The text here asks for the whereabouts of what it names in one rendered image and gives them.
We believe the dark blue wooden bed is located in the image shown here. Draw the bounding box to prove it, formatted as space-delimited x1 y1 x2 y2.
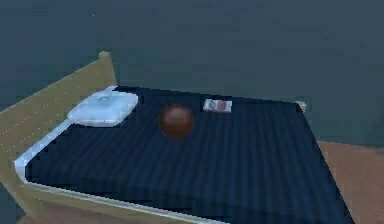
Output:
0 50 356 224

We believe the white and red book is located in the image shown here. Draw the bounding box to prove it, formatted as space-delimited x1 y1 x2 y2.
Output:
202 98 233 114

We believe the brown basketball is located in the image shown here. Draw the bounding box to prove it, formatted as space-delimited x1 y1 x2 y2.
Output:
158 103 195 140

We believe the white pillow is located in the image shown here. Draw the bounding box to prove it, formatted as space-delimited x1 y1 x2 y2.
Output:
67 90 139 128

